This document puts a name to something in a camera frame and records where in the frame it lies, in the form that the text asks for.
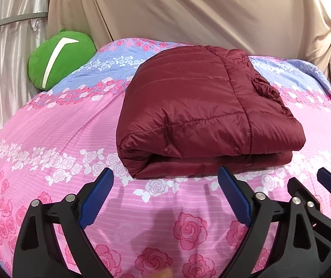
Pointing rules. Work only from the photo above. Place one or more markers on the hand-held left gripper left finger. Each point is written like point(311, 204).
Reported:
point(95, 199)

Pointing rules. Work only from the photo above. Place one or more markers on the green plush pillow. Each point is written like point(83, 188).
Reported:
point(75, 53)

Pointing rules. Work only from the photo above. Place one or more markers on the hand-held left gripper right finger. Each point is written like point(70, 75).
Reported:
point(235, 198)

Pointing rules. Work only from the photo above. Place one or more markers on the pink rose print bedsheet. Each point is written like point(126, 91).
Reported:
point(52, 121)

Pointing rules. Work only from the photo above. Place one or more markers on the beige backdrop cloth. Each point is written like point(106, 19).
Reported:
point(182, 5)

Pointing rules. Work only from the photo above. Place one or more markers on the maroon quilted puffer jacket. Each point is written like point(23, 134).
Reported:
point(197, 107)

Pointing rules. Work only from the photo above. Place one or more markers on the white satin curtain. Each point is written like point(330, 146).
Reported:
point(8, 69)

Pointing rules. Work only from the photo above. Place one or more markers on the grey metal rod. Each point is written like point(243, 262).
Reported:
point(11, 18)

